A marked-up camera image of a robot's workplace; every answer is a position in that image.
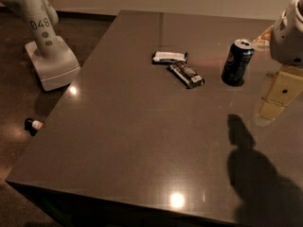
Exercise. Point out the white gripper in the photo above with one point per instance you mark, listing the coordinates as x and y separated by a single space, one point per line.
286 42

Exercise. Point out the blue pepsi can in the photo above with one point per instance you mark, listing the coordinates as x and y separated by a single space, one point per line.
240 53

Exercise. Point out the white robot base numbered 048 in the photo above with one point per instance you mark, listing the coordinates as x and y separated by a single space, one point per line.
55 63

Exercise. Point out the black snack bar wrapper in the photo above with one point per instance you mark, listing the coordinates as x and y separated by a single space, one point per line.
186 74

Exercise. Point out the white snack bar wrapper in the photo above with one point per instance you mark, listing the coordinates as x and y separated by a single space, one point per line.
162 57

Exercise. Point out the small black white floor object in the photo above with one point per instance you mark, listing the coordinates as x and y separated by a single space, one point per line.
32 126

